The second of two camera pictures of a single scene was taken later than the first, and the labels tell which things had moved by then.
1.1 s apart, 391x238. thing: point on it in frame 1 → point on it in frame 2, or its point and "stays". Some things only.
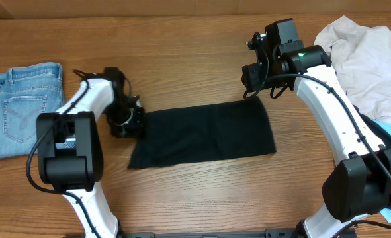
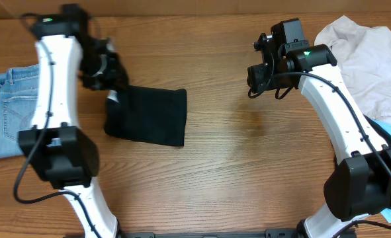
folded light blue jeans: [23, 93] stays
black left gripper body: [124, 121] → [100, 73]
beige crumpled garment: [372, 65] stays
